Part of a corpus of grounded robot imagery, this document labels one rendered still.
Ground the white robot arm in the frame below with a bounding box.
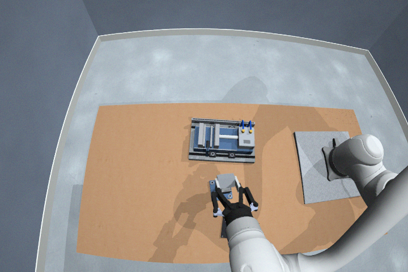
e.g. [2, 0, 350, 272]
[226, 134, 408, 272]

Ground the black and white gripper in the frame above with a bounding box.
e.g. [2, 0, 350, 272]
[211, 176, 258, 226]

